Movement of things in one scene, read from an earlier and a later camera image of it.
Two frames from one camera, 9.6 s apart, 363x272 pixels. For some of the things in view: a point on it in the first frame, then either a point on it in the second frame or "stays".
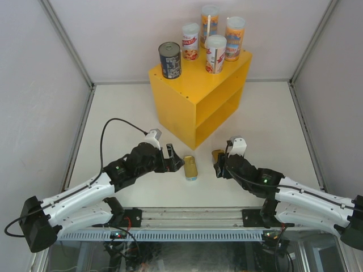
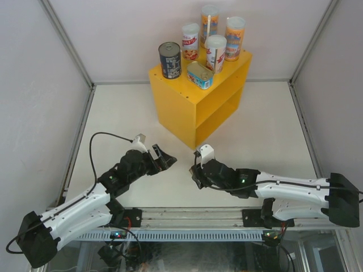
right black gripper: x=221 y=170 to x=203 y=179
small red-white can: x=190 y=32 stays
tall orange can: x=234 y=38 stays
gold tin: x=215 y=154 to x=199 y=75
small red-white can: x=215 y=45 stays
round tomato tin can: x=170 y=56 stays
